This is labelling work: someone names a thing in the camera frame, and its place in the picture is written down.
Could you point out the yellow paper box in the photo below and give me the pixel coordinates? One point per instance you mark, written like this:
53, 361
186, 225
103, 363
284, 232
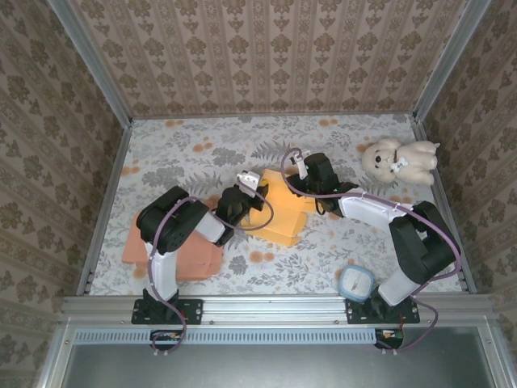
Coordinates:
278, 214

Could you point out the orange paper box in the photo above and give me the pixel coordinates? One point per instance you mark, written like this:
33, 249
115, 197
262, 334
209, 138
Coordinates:
194, 258

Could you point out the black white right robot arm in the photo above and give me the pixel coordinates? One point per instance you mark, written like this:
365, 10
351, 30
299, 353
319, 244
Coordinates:
375, 208

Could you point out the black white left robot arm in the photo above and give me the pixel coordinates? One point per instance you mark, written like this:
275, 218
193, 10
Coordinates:
165, 271

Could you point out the floral tablecloth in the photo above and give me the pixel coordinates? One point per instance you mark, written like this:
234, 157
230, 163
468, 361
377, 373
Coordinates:
226, 145

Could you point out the cream plush dog toy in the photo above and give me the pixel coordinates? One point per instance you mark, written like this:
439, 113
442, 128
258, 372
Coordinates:
416, 161

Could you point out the small black controller board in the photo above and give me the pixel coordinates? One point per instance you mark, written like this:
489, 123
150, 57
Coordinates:
165, 337
389, 336

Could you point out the grey metal sheet panel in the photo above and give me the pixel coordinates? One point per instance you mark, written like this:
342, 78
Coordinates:
274, 368

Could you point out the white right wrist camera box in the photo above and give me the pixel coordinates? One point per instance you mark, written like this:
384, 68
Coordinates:
301, 163

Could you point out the aluminium front rail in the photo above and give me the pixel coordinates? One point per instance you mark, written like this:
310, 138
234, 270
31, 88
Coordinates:
274, 309

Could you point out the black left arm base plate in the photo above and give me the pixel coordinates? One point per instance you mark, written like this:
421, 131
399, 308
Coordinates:
194, 311

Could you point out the aluminium side rail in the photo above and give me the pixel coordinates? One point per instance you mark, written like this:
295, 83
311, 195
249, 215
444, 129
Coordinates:
103, 210
448, 202

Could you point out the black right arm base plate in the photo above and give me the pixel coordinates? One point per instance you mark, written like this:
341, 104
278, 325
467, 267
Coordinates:
410, 313

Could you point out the aluminium corner post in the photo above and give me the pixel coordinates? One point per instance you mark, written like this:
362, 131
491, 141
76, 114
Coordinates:
89, 60
452, 56

